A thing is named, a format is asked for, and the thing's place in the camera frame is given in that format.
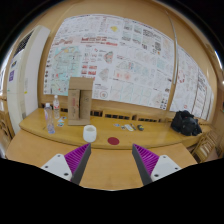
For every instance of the large white poster sheet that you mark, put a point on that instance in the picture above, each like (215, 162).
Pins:
(128, 61)

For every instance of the black bag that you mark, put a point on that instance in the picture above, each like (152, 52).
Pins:
(185, 123)

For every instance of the clear plastic water bottle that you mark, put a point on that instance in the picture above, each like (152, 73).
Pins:
(49, 118)

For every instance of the small dark object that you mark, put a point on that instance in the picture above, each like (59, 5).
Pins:
(140, 127)

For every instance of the wooden chair left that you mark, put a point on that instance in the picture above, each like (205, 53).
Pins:
(5, 125)

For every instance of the white standing air conditioner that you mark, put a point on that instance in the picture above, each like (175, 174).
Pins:
(22, 81)

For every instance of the wooden chair right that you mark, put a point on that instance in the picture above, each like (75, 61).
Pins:
(210, 144)

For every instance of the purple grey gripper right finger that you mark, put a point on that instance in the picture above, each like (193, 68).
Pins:
(152, 167)

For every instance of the small sticker on table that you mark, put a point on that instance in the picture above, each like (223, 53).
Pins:
(61, 121)

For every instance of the small white card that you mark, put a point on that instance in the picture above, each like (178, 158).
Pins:
(128, 127)

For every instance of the brown cardboard box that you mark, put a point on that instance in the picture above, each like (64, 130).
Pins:
(79, 101)

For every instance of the white cup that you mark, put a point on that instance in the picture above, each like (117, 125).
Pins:
(89, 133)

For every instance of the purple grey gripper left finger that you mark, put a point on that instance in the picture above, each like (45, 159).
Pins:
(70, 166)

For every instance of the wooden chair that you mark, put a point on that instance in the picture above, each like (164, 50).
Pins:
(210, 144)
(5, 125)

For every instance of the right white poster sheet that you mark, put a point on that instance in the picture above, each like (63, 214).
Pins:
(193, 91)

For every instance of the water bottle with red label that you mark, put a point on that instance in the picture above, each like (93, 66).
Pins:
(56, 107)

